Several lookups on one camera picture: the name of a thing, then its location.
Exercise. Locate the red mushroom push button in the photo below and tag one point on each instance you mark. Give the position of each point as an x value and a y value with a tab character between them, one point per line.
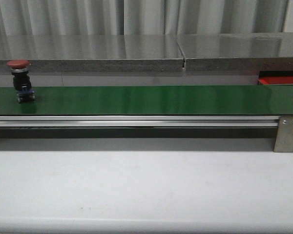
21	80

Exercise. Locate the green conveyor belt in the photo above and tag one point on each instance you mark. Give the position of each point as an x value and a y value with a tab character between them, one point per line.
153	100

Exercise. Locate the grey stone counter slab left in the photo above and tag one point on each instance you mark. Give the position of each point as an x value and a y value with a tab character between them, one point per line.
93	53

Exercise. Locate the grey stone counter slab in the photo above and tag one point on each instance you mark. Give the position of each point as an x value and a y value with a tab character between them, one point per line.
237	52
93	53

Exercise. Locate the red plastic tray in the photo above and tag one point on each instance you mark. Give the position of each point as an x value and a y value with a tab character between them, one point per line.
287	80

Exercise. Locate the grey stone counter slab right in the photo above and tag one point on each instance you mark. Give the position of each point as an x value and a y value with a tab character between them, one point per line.
237	52

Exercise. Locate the white pleated curtain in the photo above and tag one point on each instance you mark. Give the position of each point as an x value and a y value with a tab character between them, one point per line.
140	17

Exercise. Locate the aluminium conveyor side rail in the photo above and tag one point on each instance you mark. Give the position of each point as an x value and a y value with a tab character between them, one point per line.
138	121

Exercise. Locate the steel conveyor support bracket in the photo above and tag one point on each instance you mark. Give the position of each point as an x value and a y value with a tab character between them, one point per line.
284	137

